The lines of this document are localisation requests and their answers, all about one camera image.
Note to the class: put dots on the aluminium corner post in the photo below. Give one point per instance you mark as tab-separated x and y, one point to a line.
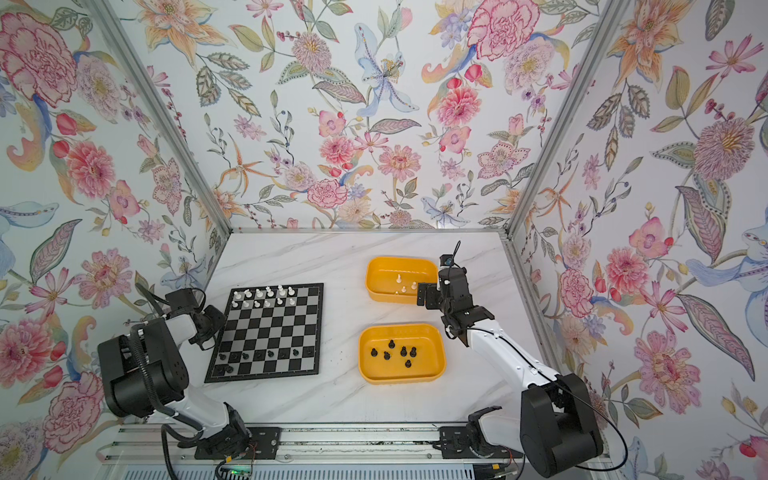
115	36
605	30

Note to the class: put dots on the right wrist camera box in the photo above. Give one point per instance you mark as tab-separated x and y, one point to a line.
447	260

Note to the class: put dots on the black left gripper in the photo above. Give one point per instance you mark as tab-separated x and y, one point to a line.
217	317

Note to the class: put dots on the yellow tray with black pieces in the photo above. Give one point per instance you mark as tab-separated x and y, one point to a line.
401	353

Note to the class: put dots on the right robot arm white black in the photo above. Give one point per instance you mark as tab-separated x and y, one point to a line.
556	428

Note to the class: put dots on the yellow tray with white pieces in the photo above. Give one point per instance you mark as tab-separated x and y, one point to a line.
396	279

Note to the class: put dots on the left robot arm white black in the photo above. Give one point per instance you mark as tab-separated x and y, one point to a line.
143	373

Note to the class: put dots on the aluminium front mounting rail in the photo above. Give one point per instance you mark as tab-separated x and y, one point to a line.
321	451

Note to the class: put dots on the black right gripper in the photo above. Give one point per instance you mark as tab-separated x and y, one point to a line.
432	289

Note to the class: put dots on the aluminium corner post left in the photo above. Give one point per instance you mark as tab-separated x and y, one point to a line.
115	36

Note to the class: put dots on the aluminium corner post right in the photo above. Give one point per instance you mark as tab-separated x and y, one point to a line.
605	30

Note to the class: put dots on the black and silver chessboard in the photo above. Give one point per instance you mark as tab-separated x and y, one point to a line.
271	331

